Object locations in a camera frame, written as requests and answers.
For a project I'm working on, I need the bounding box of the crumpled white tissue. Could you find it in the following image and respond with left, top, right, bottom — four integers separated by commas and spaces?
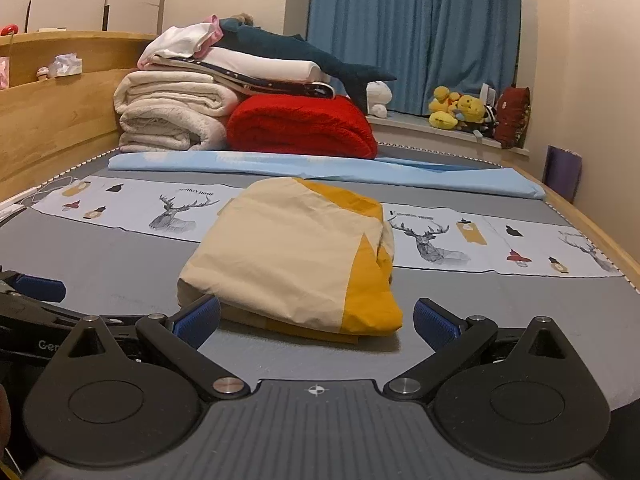
47, 53, 84, 79

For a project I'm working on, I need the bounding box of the dark red cushion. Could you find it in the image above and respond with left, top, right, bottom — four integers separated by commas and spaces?
495, 86, 532, 149

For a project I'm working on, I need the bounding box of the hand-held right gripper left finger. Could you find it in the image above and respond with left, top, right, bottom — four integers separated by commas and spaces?
55, 294, 252, 402

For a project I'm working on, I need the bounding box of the white window sill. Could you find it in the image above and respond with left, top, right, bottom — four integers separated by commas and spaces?
367, 112, 531, 162

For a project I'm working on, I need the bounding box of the blue curtain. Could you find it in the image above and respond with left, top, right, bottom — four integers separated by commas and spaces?
305, 0, 522, 117

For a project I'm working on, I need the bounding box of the white charging cable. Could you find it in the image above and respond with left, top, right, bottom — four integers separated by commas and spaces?
0, 187, 43, 219

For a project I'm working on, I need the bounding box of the light blue folded sheet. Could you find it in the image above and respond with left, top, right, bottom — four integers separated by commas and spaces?
107, 151, 547, 201

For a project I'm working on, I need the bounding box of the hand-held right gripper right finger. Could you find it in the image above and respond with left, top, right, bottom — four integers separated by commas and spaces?
382, 296, 582, 402

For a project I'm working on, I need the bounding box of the yellow duck plush toy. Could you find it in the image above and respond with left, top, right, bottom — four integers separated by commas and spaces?
429, 86, 462, 131

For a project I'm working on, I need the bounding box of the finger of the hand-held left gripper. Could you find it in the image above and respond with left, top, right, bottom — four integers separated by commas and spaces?
0, 299, 87, 327
0, 269, 67, 304

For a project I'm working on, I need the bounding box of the grey bed sheet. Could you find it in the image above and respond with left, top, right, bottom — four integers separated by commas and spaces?
0, 145, 640, 411

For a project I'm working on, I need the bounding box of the wooden headboard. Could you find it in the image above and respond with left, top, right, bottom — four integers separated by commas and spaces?
0, 31, 159, 202

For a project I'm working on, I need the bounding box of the cream folded fleece blanket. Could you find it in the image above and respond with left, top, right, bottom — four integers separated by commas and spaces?
114, 71, 242, 154

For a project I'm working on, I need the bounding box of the white and pink folded cloth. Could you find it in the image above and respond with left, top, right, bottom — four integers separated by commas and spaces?
137, 16, 223, 70

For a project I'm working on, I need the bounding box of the dark teal shark plush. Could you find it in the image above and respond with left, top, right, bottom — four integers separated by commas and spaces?
217, 17, 398, 112

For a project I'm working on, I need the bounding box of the white plush toy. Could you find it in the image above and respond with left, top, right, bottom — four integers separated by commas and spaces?
365, 81, 393, 119

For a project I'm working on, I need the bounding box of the wooden bed frame rail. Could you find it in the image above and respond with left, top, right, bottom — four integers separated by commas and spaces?
545, 180, 640, 293

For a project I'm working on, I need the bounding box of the beige and mustard hooded jacket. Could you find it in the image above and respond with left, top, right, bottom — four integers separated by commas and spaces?
177, 176, 405, 347

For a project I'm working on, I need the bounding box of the yellow bear plush toy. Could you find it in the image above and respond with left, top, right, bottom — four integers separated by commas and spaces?
452, 94, 488, 134

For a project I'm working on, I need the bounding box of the red fleece blanket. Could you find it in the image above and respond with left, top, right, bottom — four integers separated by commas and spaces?
226, 95, 379, 161

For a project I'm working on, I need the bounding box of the white printed bed runner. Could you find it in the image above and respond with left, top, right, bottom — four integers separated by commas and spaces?
30, 175, 627, 279

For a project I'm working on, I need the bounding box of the white quilt with dark trim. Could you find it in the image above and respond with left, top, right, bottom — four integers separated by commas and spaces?
145, 47, 337, 99

